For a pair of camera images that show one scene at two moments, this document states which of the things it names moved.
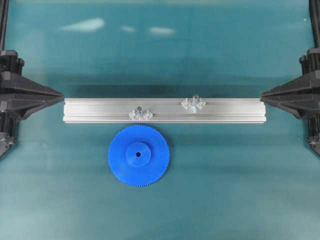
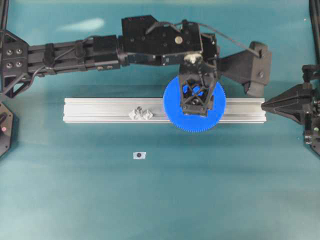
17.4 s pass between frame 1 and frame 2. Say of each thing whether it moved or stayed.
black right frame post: stayed
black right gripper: moved
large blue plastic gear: moved
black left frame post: stayed
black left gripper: moved
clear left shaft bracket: stayed
